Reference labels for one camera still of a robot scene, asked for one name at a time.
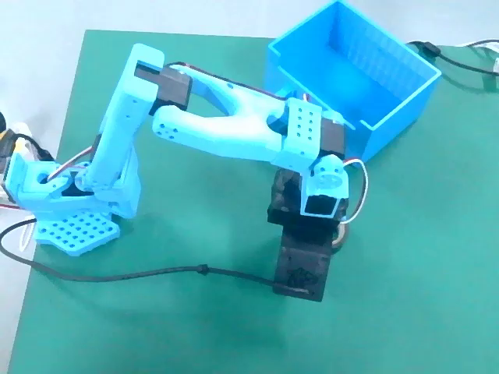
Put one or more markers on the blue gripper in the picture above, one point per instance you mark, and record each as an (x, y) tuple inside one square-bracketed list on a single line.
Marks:
[(281, 192)]

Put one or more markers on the black electrical tape roll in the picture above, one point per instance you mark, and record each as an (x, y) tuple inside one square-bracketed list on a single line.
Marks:
[(343, 235)]

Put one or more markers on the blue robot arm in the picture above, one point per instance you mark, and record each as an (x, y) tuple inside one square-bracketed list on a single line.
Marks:
[(218, 128)]

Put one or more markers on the blue plastic box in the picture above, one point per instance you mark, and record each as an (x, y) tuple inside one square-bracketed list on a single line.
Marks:
[(401, 109)]

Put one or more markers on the green table mat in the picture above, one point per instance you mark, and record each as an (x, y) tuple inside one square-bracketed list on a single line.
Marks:
[(195, 331)]

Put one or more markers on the yellow black clamp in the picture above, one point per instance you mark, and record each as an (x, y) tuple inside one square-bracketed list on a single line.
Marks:
[(6, 140)]

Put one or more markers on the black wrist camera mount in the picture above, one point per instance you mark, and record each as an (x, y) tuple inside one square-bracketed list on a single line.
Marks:
[(304, 257)]

